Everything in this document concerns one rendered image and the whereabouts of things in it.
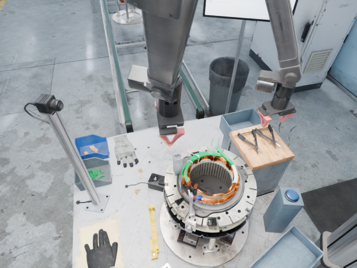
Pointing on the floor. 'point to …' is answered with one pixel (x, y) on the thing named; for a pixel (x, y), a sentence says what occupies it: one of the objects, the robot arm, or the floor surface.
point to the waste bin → (222, 99)
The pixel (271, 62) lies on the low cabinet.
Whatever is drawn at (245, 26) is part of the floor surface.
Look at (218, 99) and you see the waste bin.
